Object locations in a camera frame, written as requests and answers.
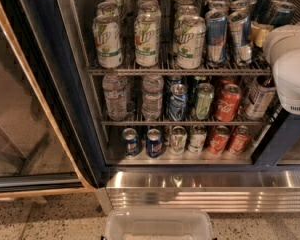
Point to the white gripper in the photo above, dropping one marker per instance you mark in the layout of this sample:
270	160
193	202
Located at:
279	41

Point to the second row right redbull can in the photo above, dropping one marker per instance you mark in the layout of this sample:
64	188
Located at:
239	5

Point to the second row redbull can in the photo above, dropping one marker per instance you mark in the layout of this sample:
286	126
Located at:
239	5
219	5

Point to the second row left redbull can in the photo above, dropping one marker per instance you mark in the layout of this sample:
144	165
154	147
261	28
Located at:
219	5

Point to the white labelled bottle middle shelf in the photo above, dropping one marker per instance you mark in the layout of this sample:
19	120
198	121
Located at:
259	97

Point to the red coca cola can middle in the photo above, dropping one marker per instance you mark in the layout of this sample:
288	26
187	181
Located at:
227	102

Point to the front right 7up can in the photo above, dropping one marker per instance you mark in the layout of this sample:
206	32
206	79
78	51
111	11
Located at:
191	42

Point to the green can middle shelf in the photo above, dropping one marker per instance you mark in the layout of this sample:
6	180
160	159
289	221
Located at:
203	100

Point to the second row right 7up can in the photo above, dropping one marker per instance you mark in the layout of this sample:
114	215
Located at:
182	11

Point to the second row 7up can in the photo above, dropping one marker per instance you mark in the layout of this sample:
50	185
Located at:
182	11
151	8
108	10

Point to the right coke can bottom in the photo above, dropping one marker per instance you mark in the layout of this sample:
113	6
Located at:
239	140

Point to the coke can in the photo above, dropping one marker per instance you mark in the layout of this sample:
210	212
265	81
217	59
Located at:
239	140
219	139

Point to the left coke can bottom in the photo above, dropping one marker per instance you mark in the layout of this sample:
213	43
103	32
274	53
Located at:
219	139

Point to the blue pepsi can middle shelf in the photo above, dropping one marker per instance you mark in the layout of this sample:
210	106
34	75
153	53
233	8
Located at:
177	104

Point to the second row middle 7up can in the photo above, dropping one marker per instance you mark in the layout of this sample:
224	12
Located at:
151	8

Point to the front middle 7up can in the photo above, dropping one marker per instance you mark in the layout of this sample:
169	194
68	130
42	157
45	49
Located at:
146	34

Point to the right 7up can bottom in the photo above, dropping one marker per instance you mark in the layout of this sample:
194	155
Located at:
197	139

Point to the left 7up can bottom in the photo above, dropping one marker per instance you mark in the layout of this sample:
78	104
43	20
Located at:
178	139

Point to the steel fridge bottom grille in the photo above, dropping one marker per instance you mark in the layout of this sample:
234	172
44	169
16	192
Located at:
213	192

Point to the right pepsi can bottom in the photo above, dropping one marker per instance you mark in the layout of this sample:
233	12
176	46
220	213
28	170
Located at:
153	143

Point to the pepsi can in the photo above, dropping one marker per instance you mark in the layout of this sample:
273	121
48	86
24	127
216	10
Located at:
130	141
153	143

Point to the front left 7up can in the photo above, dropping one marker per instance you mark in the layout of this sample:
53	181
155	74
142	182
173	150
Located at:
107	40

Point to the second row left 7up can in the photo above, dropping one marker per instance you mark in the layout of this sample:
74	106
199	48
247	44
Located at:
108	10

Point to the left pepsi can bottom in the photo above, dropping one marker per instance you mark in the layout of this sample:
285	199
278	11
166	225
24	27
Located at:
130	141

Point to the open glass fridge door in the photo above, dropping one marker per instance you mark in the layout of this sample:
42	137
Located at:
46	137

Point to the right water bottle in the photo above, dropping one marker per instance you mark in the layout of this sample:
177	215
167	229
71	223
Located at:
152	96

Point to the water bottle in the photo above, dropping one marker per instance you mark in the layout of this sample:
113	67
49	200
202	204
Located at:
152	96
114	88

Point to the left water bottle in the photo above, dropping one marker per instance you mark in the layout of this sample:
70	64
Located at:
114	88

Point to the clear plastic bin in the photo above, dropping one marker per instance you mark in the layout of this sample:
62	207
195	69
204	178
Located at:
158	224

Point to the middle wire shelf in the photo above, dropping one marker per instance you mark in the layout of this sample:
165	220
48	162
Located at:
137	119

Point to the wire shelf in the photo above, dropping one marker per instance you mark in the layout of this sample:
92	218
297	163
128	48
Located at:
137	119
167	65

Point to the dark blue fridge door frame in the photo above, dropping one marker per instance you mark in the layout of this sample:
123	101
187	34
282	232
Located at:
282	134

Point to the top wire shelf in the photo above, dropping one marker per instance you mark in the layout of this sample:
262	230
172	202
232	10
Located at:
167	65

